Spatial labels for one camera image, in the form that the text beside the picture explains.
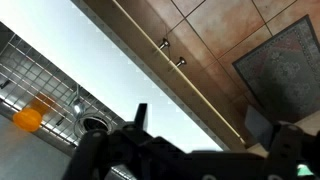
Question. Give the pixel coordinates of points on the wooden base cabinet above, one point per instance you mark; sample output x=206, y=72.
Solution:
x=140, y=33

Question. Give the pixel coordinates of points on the round sink drain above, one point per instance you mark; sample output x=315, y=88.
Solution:
x=93, y=123

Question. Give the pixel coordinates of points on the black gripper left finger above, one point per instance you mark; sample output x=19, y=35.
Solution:
x=88, y=153

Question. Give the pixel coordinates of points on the stainless steel sink basin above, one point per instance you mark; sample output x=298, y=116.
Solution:
x=6, y=37

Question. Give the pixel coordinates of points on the patterned floor rug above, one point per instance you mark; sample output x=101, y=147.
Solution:
x=283, y=73

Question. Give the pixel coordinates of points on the orange round object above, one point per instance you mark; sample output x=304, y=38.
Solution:
x=27, y=119

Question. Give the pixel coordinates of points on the metal cabinet knob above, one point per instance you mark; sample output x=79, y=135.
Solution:
x=181, y=61
x=164, y=43

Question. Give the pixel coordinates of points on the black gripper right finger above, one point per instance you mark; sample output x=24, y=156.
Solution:
x=283, y=150

